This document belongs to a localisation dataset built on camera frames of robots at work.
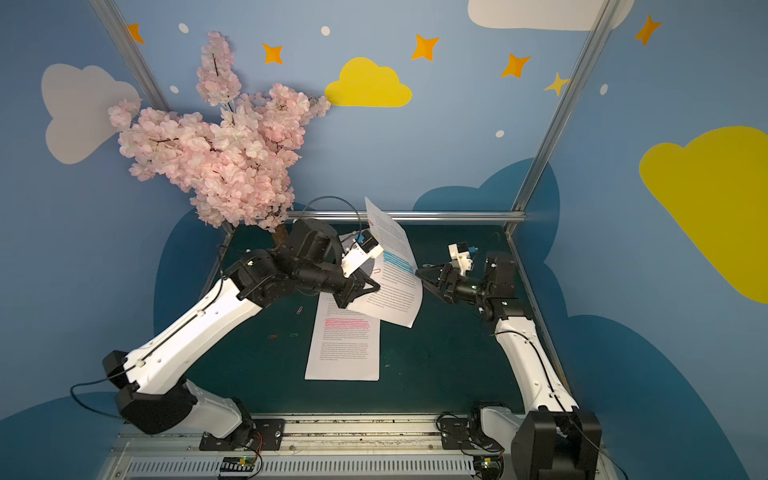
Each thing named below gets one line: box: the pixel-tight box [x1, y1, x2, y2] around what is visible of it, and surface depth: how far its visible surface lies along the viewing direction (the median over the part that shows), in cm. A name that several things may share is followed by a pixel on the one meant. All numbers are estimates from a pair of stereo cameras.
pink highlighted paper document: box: [305, 292, 381, 382], surface depth 92 cm
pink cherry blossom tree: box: [108, 32, 331, 249], surface depth 67 cm
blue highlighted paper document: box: [349, 197, 423, 329], surface depth 69 cm
